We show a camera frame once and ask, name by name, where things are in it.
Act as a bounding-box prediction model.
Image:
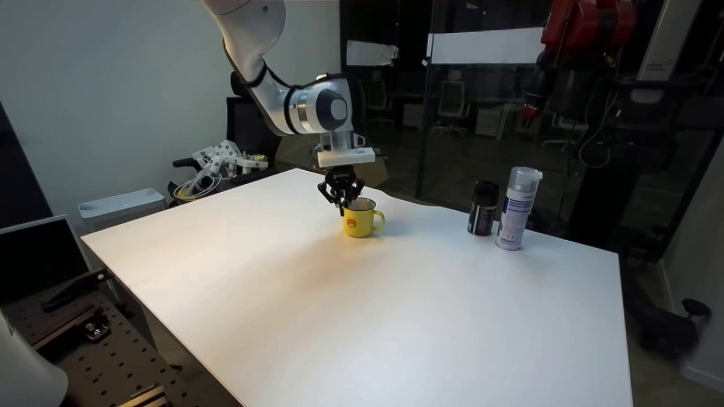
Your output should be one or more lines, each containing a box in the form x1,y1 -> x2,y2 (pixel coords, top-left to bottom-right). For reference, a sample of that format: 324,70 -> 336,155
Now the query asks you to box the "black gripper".
319,166 -> 367,218

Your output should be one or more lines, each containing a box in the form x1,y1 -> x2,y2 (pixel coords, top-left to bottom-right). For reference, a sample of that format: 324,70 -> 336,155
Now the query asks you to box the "yellow enamel cup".
342,196 -> 388,239

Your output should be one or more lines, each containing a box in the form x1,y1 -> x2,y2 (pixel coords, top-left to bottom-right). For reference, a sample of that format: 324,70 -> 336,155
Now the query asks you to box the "black office chair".
225,70 -> 293,167

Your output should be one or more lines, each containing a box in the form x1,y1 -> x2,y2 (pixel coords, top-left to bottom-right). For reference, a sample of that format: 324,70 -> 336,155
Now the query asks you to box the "black metal can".
466,179 -> 503,237

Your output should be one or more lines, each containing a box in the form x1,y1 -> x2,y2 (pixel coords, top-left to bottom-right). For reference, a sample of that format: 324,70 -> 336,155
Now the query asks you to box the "small white sign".
343,39 -> 401,70

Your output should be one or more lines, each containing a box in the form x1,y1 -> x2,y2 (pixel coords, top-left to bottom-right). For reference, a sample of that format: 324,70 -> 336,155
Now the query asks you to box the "white spray can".
496,166 -> 545,254

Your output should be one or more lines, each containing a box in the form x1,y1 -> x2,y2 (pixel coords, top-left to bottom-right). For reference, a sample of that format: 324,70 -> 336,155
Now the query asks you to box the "white board strip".
426,24 -> 547,68

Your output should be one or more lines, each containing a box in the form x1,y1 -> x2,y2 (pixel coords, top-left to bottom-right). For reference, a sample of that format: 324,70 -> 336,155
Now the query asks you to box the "white flat box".
78,188 -> 167,230

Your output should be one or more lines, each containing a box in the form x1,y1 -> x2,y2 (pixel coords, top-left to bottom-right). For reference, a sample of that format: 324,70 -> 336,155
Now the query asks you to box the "small metal clamp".
82,316 -> 113,343

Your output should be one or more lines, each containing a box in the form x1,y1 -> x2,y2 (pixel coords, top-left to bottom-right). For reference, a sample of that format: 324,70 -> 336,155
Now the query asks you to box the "wooden strip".
112,382 -> 169,407

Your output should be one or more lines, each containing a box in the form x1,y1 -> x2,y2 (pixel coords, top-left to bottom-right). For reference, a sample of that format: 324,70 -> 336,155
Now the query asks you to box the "black hand tool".
44,267 -> 115,314

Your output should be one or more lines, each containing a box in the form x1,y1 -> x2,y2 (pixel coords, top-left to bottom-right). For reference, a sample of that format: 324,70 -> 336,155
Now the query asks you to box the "black perforated breadboard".
0,279 -> 245,407

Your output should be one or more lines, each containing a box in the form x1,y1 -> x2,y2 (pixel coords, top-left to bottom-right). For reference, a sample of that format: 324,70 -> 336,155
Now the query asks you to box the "red robot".
539,0 -> 641,73

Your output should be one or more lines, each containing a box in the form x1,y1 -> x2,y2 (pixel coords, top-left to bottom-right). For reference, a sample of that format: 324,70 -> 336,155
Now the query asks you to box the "brown rod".
30,300 -> 105,350

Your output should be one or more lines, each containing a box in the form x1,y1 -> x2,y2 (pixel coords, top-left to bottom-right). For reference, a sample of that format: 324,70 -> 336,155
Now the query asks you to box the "dark laptop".
0,212 -> 90,306

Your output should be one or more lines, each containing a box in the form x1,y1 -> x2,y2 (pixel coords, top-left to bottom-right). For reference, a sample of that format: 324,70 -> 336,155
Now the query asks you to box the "dark monitor panel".
0,100 -> 54,228

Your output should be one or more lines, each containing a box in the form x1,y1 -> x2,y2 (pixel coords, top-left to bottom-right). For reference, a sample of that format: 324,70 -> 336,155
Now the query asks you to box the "black floor stand foot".
641,296 -> 714,357

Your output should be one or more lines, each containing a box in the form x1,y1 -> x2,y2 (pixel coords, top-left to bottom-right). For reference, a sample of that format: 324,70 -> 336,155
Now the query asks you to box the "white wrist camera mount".
314,145 -> 379,170

